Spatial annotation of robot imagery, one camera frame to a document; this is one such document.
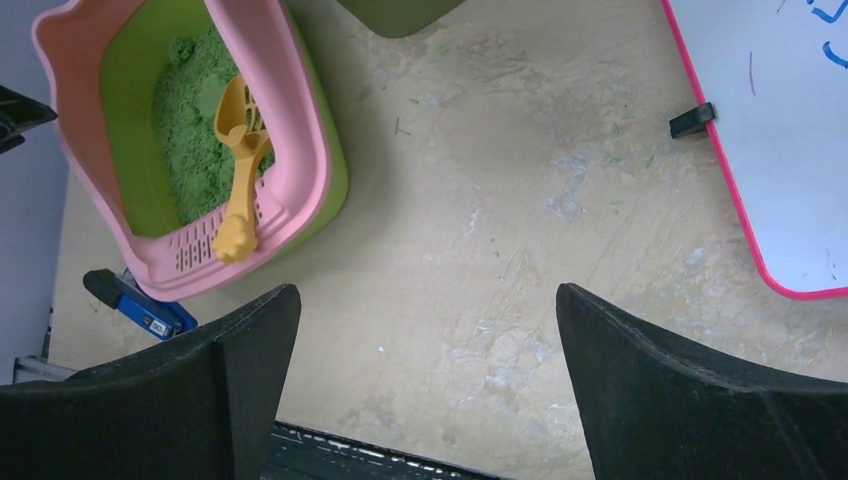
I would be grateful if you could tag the blue and black stapler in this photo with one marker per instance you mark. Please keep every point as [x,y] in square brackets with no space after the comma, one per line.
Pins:
[121,292]

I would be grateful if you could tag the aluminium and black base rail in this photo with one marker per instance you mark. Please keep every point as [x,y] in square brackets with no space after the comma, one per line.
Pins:
[331,460]

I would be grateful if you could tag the green cat litter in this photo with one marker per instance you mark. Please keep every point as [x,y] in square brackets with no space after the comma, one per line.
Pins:
[186,97]

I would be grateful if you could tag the yellow litter scoop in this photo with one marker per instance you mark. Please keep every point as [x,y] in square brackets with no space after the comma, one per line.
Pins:
[239,126]

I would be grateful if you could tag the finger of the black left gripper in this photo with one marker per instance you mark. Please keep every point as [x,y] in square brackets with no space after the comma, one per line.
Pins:
[20,114]

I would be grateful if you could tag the pink framed whiteboard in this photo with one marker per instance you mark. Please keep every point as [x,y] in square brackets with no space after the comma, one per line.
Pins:
[775,74]

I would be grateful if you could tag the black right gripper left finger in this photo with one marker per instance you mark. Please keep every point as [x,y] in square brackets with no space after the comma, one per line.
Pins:
[257,341]

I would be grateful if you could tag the olive green trash bin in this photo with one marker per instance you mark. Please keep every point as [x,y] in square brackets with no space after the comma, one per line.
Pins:
[398,18]

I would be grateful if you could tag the black whiteboard clip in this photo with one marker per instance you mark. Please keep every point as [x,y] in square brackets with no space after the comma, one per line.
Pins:
[693,121]

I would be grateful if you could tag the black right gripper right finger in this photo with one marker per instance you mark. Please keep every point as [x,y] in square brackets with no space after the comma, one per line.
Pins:
[656,405]

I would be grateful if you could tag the pink and green litter box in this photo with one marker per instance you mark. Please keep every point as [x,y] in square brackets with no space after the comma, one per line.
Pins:
[102,59]

